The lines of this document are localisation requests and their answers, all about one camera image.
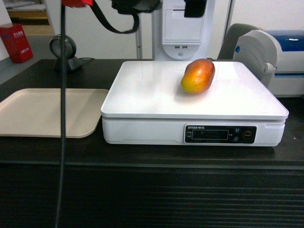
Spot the white checkout scale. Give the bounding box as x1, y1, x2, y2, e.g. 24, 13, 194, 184
101, 61, 289, 146

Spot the red fire extinguisher box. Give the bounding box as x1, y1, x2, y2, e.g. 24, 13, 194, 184
0, 23, 33, 63

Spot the black strap loop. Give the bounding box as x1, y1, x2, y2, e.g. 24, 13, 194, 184
91, 0, 141, 34

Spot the dark red mango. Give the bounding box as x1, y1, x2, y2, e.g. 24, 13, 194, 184
180, 59, 215, 94

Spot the white POS terminal stand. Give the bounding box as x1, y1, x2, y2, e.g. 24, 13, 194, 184
152, 0, 216, 61

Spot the black hanging cable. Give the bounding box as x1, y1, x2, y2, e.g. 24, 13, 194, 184
54, 4, 68, 228

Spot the grey round barcode scanner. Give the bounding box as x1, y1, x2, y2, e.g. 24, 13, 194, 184
49, 35, 82, 73

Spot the white label printer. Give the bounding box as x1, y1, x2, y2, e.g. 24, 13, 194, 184
233, 30, 304, 97

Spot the beige plastic tray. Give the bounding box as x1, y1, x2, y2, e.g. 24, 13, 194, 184
0, 88, 108, 138

